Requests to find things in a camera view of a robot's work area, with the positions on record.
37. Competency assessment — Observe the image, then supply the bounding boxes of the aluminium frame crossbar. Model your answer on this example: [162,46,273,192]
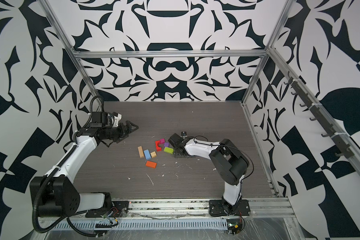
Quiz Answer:
[73,50,266,59]

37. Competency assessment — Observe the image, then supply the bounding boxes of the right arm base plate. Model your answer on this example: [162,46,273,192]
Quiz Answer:
[209,199,251,217]

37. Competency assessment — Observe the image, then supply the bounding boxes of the green wood block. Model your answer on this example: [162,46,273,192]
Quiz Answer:
[164,147,174,155]

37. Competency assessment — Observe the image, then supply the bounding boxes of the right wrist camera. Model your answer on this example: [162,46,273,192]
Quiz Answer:
[181,131,188,138]

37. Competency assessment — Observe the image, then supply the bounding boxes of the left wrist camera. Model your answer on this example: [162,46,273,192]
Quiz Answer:
[90,112,122,128]

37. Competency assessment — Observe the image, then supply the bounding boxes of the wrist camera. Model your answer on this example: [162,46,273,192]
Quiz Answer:
[181,131,188,138]
[90,112,122,128]

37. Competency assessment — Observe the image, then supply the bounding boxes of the wall hook rack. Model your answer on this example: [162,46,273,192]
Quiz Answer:
[285,73,355,159]

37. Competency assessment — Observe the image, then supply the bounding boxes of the blue wood block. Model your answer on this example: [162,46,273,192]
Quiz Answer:
[144,150,152,160]

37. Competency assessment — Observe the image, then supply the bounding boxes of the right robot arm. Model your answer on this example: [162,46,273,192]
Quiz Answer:
[169,132,250,212]

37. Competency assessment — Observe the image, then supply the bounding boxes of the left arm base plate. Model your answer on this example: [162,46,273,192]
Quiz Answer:
[85,201,130,218]

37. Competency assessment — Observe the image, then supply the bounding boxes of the aluminium front rail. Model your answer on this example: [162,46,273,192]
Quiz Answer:
[38,197,296,221]

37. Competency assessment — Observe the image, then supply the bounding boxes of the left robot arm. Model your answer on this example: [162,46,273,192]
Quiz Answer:
[30,121,139,219]

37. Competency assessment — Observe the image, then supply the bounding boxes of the natural wood block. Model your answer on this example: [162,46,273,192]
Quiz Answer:
[138,146,145,158]

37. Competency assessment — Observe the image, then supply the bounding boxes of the red arch wood block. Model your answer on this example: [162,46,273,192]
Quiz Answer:
[155,141,162,152]

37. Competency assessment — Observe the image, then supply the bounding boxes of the white slotted cable duct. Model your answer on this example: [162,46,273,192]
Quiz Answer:
[47,218,229,231]

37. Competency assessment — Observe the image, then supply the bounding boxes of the black corrugated cable conduit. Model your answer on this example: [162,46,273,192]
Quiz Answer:
[31,143,115,238]

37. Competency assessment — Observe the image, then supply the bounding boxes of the green circuit board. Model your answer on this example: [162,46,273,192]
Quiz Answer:
[227,219,245,235]

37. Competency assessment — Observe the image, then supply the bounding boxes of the orange wood block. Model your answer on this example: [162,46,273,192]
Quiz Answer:
[146,161,157,169]

